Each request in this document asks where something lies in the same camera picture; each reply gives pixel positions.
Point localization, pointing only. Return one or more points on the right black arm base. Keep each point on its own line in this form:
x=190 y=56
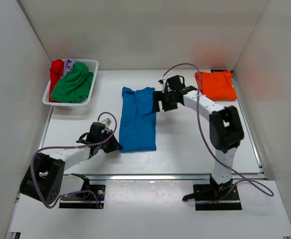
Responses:
x=214 y=197

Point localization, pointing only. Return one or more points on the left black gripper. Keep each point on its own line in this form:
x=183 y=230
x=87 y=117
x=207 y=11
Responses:
x=115 y=145

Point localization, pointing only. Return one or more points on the white plastic basket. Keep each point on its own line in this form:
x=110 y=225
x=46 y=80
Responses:
x=93 y=67

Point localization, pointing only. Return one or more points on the black tag at back wall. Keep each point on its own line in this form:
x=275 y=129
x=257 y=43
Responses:
x=218 y=70

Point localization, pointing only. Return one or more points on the blue t shirt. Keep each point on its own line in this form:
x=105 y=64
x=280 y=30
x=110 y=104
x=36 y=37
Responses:
x=137 y=131

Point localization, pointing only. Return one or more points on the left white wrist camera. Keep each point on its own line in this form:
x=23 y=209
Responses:
x=106 y=122

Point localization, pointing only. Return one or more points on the lilac t shirt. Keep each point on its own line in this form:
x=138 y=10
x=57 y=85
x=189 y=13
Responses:
x=68 y=66

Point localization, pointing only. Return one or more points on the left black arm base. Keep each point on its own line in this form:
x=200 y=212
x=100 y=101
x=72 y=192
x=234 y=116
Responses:
x=78 y=192

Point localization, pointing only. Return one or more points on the green t shirt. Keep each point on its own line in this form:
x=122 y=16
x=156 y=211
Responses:
x=75 y=86

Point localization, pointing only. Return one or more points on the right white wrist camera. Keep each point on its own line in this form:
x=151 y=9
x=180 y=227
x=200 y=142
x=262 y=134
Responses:
x=164 y=84

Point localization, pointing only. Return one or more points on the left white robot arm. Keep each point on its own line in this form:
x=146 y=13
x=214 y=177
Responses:
x=45 y=180

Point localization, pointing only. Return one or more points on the aluminium rail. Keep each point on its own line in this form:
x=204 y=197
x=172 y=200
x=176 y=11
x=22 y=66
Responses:
x=180 y=152

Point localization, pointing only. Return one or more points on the red t shirt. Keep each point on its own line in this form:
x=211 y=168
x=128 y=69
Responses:
x=56 y=72

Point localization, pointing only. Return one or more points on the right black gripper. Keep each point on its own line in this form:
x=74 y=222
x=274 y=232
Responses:
x=159 y=96

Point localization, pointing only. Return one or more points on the folded orange t shirt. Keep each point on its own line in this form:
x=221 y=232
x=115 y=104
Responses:
x=216 y=86

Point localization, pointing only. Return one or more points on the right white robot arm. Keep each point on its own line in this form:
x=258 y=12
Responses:
x=225 y=128

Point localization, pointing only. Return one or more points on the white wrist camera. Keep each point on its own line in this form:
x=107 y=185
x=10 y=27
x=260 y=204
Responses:
x=106 y=122
x=164 y=84

